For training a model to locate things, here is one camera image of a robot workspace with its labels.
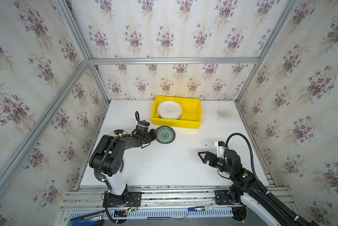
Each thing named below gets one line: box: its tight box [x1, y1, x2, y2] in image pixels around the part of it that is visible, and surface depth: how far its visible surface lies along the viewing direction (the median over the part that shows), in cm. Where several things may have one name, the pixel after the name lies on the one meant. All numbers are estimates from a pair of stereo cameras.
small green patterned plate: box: [155, 125, 176, 145], surface depth 100 cm
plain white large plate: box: [157, 100, 184, 120], surface depth 110 cm
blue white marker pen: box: [187, 206, 214, 212], surface depth 71 cm
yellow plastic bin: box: [151, 96, 203, 130], surface depth 107 cm
